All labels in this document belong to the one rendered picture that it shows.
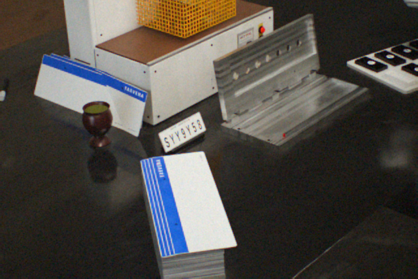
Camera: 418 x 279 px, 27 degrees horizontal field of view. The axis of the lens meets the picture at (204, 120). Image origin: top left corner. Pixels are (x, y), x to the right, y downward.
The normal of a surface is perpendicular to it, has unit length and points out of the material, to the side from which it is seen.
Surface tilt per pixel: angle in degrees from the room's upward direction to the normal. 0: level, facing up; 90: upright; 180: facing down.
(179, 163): 0
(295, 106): 0
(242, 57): 80
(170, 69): 90
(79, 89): 63
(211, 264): 90
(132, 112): 69
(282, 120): 0
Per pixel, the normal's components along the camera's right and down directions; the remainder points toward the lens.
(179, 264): 0.18, 0.45
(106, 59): -0.67, 0.37
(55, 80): -0.59, -0.07
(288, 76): 0.72, 0.12
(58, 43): -0.04, -0.88
